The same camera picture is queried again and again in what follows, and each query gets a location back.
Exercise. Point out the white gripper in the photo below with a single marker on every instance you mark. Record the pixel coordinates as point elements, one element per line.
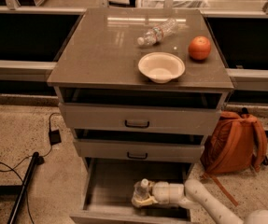
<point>162,192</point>

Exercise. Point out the blue label plastic water bottle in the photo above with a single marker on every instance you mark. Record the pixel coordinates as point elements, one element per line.
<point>141,189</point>

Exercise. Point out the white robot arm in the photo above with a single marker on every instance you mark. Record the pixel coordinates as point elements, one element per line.
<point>189,195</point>

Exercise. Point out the grey open bottom drawer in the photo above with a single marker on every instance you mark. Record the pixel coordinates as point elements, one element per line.
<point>109,190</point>

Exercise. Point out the grey middle drawer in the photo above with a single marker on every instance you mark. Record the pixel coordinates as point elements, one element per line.
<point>137,151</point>

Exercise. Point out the grey top drawer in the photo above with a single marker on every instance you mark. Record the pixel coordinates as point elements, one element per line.
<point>139,118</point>

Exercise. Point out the grey drawer cabinet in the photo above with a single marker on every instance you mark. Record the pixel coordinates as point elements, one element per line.
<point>99,66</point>

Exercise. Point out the small clear plastic bottle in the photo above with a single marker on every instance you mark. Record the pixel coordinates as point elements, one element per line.
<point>158,33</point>

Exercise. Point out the orange backpack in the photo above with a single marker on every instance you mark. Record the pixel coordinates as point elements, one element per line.
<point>238,142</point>

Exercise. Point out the black power adapter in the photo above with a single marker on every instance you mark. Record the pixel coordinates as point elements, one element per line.
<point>54,137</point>

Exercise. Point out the white paper bowl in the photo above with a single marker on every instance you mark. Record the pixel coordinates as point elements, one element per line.
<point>161,67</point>

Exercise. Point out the orange fruit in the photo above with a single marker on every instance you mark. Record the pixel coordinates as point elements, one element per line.
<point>199,48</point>

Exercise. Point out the black metal stand leg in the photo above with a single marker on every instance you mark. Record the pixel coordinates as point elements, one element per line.
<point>20,191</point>

